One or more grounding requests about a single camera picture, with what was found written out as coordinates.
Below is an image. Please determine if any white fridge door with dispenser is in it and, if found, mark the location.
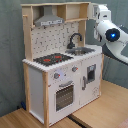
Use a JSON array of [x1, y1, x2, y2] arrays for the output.
[[80, 55, 102, 106]]

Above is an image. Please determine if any right red stove knob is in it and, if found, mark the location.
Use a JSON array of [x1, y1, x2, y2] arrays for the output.
[[72, 66, 78, 72]]

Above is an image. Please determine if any white microwave door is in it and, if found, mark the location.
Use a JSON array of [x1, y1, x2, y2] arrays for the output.
[[89, 2, 108, 23]]

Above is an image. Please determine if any oven door with window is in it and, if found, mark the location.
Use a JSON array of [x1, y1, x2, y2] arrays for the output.
[[55, 80, 75, 112]]

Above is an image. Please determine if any grey range hood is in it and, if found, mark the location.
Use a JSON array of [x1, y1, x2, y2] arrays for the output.
[[34, 5, 64, 27]]

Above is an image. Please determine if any metal sink basin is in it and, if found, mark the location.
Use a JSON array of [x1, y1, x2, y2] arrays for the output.
[[66, 47, 94, 56]]

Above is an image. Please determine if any wooden toy kitchen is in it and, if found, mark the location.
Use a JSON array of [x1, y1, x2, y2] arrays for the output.
[[22, 2, 103, 128]]

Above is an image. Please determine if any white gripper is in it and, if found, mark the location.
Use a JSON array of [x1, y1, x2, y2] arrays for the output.
[[99, 8, 111, 22]]

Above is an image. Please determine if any black stove top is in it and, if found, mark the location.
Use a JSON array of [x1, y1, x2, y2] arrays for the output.
[[34, 53, 70, 66]]

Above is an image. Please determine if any black toy faucet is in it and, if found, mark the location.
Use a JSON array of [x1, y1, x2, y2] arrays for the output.
[[67, 33, 83, 49]]

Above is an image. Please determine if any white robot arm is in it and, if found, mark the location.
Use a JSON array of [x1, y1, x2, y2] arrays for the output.
[[94, 5, 128, 65]]

